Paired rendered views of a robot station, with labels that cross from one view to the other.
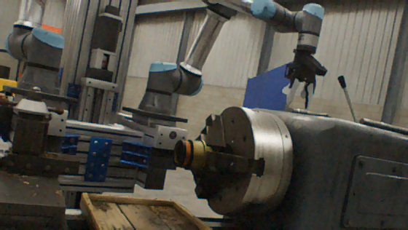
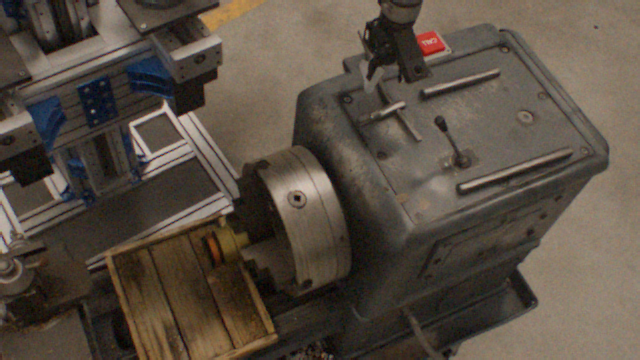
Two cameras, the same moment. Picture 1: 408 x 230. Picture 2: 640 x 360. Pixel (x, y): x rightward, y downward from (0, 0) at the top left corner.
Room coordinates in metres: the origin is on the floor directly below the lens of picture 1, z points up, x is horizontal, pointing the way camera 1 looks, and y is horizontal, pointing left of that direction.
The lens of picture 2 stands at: (0.41, -0.04, 2.38)
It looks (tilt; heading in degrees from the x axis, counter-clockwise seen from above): 57 degrees down; 354
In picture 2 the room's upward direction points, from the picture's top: 10 degrees clockwise
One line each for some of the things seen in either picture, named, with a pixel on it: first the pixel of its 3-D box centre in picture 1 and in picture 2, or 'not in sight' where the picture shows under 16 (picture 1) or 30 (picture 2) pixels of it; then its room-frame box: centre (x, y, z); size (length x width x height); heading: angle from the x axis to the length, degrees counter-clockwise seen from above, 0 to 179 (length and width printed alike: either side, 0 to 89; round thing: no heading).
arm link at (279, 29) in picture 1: (285, 21); not in sight; (1.43, -0.14, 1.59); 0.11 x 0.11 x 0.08; 46
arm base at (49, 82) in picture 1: (41, 78); not in sight; (1.42, 0.72, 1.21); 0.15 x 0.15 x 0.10
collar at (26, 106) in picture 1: (33, 106); (10, 273); (0.92, 0.48, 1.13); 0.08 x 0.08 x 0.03
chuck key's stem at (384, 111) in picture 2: (298, 111); (380, 113); (1.31, -0.23, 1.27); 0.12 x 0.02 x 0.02; 122
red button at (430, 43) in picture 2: not in sight; (428, 44); (1.54, -0.35, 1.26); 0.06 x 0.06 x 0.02; 29
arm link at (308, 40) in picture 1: (307, 42); (400, 4); (1.37, -0.22, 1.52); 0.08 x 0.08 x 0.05
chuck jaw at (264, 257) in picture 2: (232, 162); (274, 267); (1.01, -0.04, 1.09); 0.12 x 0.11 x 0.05; 29
